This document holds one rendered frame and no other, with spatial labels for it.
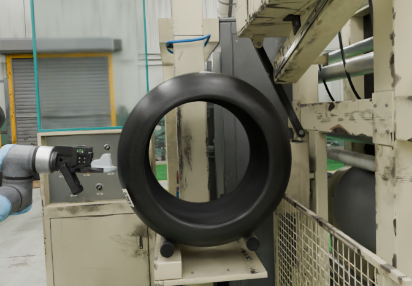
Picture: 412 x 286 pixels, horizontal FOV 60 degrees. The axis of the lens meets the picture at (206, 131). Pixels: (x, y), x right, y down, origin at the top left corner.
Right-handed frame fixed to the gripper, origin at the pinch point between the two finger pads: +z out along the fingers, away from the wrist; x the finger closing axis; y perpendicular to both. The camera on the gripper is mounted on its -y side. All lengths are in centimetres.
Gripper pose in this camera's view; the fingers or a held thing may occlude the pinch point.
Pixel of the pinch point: (116, 170)
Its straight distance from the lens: 125.7
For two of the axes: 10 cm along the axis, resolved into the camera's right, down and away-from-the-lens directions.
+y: 0.8, -10.0, -0.4
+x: -1.0, -0.5, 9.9
